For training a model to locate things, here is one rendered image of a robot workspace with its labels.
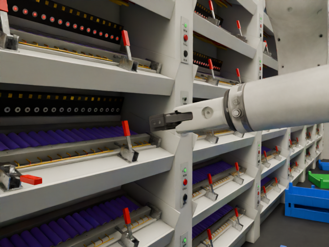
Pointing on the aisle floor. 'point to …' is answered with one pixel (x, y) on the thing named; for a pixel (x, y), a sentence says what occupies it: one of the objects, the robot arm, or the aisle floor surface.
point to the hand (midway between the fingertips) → (163, 122)
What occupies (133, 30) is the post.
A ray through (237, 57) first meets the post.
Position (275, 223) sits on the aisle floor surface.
